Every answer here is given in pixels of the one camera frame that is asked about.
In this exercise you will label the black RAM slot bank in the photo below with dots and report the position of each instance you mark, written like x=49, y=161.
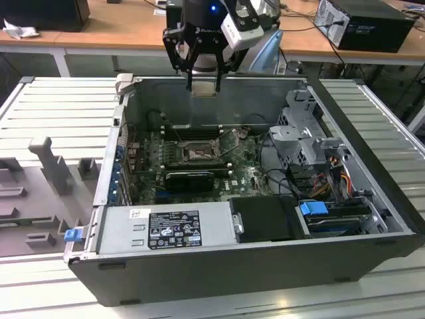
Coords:
x=196, y=131
x=196, y=166

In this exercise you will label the black box on desk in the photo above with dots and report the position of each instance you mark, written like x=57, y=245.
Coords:
x=43, y=13

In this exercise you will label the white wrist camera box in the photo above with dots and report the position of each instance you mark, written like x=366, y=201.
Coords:
x=245, y=35

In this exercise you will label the wooden desk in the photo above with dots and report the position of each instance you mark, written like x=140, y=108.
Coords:
x=116, y=33

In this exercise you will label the blue case latch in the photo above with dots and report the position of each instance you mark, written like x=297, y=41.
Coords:
x=72, y=235

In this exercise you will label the grey parts rack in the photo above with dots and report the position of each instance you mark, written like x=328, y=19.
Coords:
x=40, y=199

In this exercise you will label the grey plastic case latch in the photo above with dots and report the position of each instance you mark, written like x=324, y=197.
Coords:
x=124, y=83

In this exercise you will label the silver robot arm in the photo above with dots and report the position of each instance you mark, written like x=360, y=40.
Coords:
x=267, y=51

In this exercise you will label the CPU socket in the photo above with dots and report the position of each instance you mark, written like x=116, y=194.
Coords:
x=199, y=153

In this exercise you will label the silver CPU plate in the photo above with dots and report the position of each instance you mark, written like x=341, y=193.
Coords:
x=203, y=89

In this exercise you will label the green motherboard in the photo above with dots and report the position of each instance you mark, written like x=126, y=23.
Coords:
x=245, y=179

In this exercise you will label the crumpled white paper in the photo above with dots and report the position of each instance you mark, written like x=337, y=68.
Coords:
x=20, y=30

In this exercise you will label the grey power supply with label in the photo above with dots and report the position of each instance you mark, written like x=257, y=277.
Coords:
x=116, y=229

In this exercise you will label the black open PC case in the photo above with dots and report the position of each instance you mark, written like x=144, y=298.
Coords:
x=232, y=279

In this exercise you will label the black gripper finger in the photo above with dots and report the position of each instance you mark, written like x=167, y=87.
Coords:
x=232, y=60
x=174, y=50

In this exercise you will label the black plastic shroud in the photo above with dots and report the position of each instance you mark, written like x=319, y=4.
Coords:
x=265, y=216

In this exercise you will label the black graphics card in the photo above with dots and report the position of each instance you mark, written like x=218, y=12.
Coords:
x=189, y=182

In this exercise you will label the grey metal drive cage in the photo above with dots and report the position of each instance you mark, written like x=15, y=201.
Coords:
x=299, y=139

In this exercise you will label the hard disk in blue carrier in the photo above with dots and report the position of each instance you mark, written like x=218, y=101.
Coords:
x=313, y=211

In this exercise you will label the black desktop computer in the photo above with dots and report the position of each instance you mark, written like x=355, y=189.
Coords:
x=375, y=30

